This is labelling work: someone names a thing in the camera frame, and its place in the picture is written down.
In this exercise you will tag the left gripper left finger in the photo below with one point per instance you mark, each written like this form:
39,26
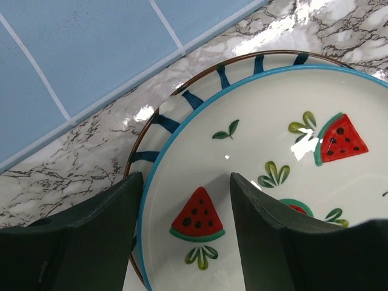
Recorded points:
85,247

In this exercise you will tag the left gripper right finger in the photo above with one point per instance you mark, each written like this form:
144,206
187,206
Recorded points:
282,249

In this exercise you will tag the watermelon pattern plate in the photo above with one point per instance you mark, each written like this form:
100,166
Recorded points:
313,136

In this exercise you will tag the blue striped white plate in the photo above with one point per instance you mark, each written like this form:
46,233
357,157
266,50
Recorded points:
200,88

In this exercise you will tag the blue grid placemat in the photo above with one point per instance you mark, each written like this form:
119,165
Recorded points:
63,60

